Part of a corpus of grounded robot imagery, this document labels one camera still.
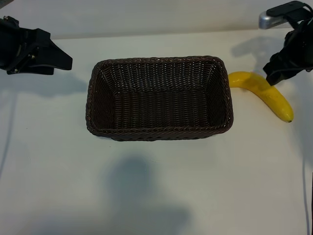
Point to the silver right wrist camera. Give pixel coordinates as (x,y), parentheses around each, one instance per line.
(271,18)

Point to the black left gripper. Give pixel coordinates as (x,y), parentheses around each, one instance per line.
(17,46)

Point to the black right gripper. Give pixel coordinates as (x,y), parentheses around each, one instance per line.
(297,46)

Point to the dark brown wicker basket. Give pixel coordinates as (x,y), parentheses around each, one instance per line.
(159,98)

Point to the yellow banana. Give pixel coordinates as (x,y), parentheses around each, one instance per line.
(274,96)

